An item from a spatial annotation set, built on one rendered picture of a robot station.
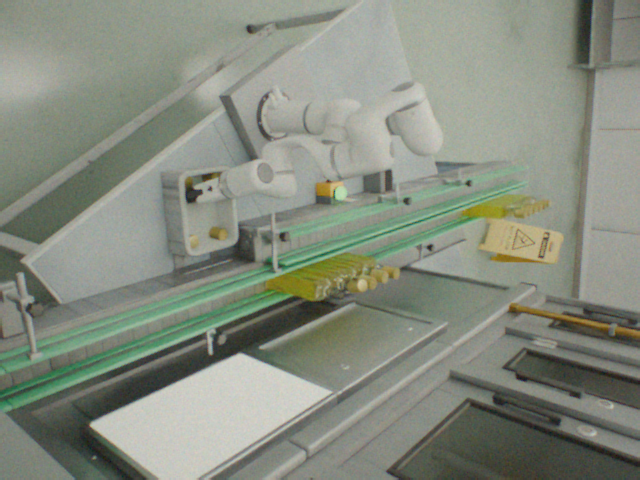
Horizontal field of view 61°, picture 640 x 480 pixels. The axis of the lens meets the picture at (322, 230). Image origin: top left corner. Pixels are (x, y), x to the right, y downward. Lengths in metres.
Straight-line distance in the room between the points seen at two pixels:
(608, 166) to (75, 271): 6.47
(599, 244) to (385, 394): 6.29
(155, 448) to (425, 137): 0.84
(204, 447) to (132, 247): 0.59
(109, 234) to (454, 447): 0.93
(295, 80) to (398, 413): 1.03
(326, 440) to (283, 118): 0.90
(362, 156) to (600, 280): 6.46
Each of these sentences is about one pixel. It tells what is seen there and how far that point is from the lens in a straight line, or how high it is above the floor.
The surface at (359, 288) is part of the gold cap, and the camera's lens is 1.45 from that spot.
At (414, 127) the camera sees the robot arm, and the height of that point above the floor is 1.37.
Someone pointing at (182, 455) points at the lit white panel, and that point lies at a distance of 1.10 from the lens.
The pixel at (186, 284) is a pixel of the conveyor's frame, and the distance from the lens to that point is 1.43.
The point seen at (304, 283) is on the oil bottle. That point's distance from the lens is 1.49.
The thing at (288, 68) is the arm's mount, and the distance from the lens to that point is 1.73.
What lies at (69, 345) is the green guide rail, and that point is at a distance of 1.22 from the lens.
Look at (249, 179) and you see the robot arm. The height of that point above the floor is 1.07.
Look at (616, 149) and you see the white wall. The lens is 7.18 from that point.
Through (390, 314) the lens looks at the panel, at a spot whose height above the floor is 1.15.
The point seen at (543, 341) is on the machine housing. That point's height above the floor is 1.54.
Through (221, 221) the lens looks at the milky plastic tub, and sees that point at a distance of 1.58.
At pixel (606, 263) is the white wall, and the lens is 7.43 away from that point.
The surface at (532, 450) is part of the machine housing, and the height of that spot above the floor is 1.69.
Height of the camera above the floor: 2.02
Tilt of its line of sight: 41 degrees down
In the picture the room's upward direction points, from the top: 99 degrees clockwise
